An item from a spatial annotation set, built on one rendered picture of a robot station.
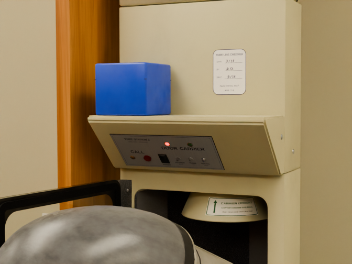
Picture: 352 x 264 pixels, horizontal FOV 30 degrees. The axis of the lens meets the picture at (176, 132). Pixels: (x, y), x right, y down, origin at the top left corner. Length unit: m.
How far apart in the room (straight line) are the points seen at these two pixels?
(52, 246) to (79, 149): 0.70
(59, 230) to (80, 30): 0.73
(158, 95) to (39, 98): 0.78
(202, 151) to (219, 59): 0.17
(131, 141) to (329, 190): 0.58
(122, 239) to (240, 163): 0.58
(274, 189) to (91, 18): 0.47
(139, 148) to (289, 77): 0.29
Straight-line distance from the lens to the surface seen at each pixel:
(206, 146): 1.09
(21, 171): 1.93
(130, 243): 0.54
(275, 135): 1.07
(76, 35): 1.22
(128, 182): 1.25
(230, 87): 1.15
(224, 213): 1.20
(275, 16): 1.14
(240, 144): 1.07
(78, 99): 1.22
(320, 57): 1.55
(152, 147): 1.14
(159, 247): 0.56
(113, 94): 1.13
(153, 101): 1.12
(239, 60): 1.15
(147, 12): 1.23
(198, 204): 1.22
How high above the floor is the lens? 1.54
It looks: 3 degrees down
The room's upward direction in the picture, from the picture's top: straight up
